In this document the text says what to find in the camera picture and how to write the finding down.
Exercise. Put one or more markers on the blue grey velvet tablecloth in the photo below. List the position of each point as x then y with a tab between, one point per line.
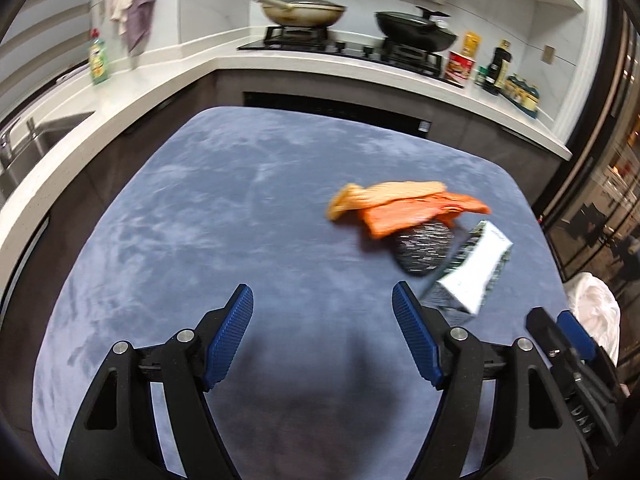
323	385

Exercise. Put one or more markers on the black gas stove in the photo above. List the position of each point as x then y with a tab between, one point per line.
425	61

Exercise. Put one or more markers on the steel kitchen sink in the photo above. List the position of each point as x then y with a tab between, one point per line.
18	162

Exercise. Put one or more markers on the purple hanging towel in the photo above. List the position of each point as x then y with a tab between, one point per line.
139	23

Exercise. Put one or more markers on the beige wok with lid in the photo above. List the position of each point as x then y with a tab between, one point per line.
302	13

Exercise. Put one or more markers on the steel wool scrubber ball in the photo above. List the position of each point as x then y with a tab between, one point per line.
423	248

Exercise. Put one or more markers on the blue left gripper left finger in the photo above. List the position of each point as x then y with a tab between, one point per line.
230	324

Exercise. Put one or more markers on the green white snack wrapper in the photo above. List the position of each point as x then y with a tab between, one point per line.
471	273

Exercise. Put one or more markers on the glass sliding door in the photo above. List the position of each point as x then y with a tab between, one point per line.
591	220

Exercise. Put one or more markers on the orange plastic bag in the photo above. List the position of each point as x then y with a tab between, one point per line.
385	220

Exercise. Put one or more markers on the black wok with lid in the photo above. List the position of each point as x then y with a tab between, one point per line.
428	31

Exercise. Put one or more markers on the white lined trash bin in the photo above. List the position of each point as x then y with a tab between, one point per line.
595	307

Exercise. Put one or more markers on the yellow foam net sleeve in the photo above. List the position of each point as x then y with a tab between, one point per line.
354	197

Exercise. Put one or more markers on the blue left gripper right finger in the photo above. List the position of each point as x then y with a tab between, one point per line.
422	328

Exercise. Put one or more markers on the dark soy sauce bottle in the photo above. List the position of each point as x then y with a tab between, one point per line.
496	70

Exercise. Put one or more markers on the built-in black oven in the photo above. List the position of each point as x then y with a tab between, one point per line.
368	115

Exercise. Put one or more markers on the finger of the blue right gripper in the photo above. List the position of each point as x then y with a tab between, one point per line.
555	346
577	335

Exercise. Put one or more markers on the small green capped jar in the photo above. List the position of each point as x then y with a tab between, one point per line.
480	76

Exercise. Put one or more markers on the yellow seasoning packet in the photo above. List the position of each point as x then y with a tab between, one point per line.
470	44

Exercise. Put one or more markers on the green dish soap bottle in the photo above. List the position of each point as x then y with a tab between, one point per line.
97	58

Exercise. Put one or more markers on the green lidded condiment jar set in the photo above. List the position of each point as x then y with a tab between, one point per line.
525	97

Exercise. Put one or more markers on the red instant noodle cup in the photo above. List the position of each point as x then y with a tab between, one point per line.
458	69

